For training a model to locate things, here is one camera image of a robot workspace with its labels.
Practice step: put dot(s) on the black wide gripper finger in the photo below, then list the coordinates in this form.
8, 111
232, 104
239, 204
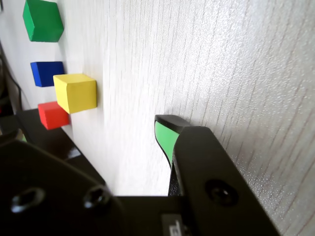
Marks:
49, 196

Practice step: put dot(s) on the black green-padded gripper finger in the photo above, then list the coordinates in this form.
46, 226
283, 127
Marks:
209, 172

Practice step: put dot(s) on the red wooden cube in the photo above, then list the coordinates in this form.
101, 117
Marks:
53, 116

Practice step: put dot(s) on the yellow wooden cube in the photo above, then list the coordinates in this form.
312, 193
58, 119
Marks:
76, 94

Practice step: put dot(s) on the blue wooden cube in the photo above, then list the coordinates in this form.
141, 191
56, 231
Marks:
46, 73

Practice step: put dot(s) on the green wooden cube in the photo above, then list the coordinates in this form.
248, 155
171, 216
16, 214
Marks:
41, 22

